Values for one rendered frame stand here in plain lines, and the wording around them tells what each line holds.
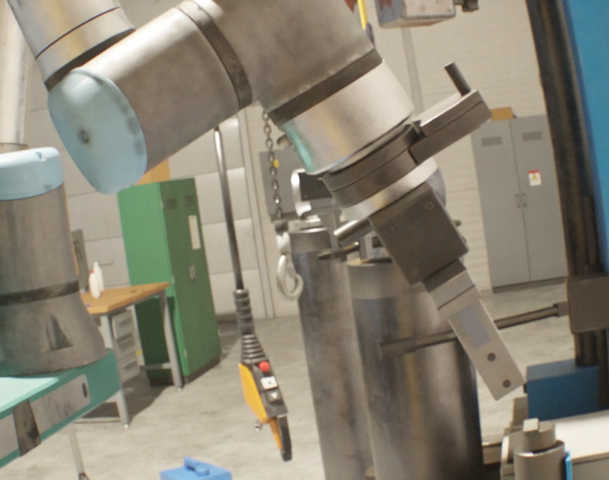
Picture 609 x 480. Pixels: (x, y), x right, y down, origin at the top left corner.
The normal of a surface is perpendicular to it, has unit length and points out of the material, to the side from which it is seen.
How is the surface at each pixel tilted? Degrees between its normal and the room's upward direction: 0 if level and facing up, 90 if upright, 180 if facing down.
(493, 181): 90
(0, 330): 70
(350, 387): 90
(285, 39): 108
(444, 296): 96
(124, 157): 124
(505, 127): 90
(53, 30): 101
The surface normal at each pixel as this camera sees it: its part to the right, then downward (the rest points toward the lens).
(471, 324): 0.28, 0.56
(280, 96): -0.56, 0.48
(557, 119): -0.60, 0.13
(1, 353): -0.30, -0.25
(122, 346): 0.97, -0.13
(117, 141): 0.38, 0.31
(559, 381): -0.18, 0.07
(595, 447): -0.14, -0.99
